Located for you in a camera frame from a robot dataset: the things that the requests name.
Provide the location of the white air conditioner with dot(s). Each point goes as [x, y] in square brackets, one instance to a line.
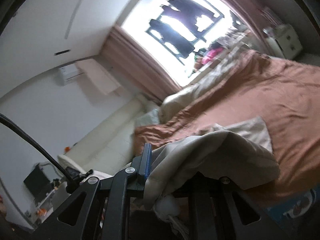
[69, 73]

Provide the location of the glass jar on cabinet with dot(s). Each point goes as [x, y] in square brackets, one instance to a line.
[269, 31]

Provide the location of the pink curtain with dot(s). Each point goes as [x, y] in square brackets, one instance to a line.
[128, 57]
[249, 12]

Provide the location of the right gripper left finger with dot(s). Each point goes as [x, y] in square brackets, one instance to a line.
[99, 209]

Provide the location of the black monitor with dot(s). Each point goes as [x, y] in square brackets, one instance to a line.
[38, 184]

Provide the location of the pink plush toy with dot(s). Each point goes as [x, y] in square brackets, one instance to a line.
[211, 54]

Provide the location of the beige large garment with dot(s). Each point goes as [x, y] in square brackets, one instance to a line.
[242, 152]

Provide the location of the white bedside cabinet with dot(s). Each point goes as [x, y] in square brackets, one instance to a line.
[285, 43]

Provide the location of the brown bed blanket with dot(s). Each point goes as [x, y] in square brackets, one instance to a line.
[284, 93]

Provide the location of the dark hanging clothes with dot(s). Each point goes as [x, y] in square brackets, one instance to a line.
[182, 24]

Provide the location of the left pink curtain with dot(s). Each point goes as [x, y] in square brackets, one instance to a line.
[128, 57]

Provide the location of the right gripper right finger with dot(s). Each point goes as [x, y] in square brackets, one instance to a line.
[219, 209]

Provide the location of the cream sofa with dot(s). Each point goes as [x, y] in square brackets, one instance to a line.
[109, 146]

